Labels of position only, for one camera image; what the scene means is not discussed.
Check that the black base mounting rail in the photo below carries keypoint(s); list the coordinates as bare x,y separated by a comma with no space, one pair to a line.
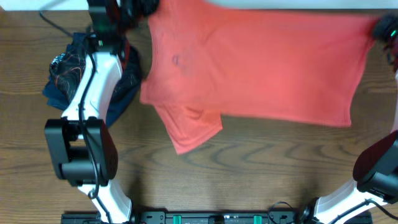
204,218

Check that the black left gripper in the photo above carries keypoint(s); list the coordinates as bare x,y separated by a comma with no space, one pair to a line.
148,7

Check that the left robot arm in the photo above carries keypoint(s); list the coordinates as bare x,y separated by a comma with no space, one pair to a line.
81,148

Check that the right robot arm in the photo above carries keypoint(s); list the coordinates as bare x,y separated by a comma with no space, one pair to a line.
374,184

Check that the folded navy blue garment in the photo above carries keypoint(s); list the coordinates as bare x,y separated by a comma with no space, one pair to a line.
57,100

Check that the red printed t-shirt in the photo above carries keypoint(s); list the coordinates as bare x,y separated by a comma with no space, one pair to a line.
209,61

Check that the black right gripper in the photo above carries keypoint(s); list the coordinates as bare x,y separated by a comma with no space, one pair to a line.
382,29

